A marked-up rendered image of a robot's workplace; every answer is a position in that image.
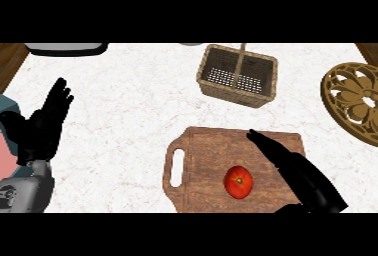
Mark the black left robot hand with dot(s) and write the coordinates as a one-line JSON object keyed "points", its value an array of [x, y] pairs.
{"points": [[43, 126]]}

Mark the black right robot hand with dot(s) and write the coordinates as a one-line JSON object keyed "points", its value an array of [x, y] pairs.
{"points": [[300, 173]]}

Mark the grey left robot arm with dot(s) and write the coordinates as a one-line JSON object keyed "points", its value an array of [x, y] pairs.
{"points": [[26, 186]]}

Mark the red tomato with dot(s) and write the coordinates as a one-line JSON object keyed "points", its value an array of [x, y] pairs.
{"points": [[238, 182]]}

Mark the brown wooden cutting board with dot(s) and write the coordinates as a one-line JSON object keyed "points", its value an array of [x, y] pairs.
{"points": [[230, 170]]}

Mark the brown wicker basket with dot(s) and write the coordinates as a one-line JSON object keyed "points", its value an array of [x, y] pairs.
{"points": [[238, 76]]}

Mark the teal and pink object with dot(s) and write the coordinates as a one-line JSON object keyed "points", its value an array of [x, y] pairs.
{"points": [[7, 146]]}

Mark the round ornate golden trivet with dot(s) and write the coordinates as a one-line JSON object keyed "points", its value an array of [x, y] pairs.
{"points": [[354, 100]]}

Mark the small pale grey object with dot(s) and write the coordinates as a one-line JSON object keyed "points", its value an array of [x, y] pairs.
{"points": [[190, 44]]}

